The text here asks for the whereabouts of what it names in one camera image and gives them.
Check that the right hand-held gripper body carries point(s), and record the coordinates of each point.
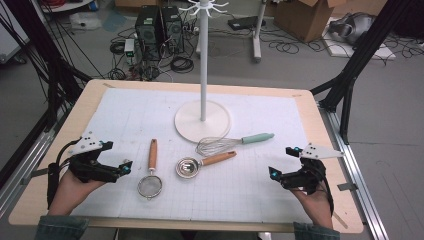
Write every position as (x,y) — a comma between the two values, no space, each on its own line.
(308,178)

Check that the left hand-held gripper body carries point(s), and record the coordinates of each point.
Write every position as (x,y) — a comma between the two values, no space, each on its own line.
(83,166)

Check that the white rack stand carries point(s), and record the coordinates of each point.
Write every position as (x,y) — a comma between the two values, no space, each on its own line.
(203,66)

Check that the person's right hand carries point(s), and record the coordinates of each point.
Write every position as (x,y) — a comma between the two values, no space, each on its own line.
(316,208)

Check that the person's left hand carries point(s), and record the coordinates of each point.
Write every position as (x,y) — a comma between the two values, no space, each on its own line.
(68,196)

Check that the white grid mat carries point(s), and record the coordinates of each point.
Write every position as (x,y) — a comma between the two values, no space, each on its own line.
(133,116)

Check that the grey table clamp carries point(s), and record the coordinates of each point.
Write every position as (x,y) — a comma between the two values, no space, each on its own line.
(346,186)
(35,174)

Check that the small white power unit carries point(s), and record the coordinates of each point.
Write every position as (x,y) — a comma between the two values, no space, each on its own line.
(129,46)

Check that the white foam board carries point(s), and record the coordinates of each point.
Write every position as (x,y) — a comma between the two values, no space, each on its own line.
(346,50)

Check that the white metal stand leg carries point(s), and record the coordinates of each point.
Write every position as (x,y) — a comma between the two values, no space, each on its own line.
(257,36)

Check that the black computer tower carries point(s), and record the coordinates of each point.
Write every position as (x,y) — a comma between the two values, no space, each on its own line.
(172,28)
(148,31)

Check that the clear plastic bag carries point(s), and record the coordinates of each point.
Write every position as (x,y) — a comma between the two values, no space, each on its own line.
(85,20)

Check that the brown cardboard box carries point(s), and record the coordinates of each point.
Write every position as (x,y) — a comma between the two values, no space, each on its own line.
(306,20)

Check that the grey bag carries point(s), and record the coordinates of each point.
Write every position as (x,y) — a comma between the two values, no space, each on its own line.
(353,28)

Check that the flat black device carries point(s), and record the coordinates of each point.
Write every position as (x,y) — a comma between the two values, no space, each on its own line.
(245,22)

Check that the white cabinet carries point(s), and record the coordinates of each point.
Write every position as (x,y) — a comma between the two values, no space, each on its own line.
(10,40)

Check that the white round table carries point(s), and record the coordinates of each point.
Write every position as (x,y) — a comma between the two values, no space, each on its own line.
(66,6)

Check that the aluminium rail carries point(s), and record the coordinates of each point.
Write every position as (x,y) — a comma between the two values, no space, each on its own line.
(356,173)
(23,170)

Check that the black metal frame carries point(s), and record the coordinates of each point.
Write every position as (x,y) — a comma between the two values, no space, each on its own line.
(353,66)
(50,60)

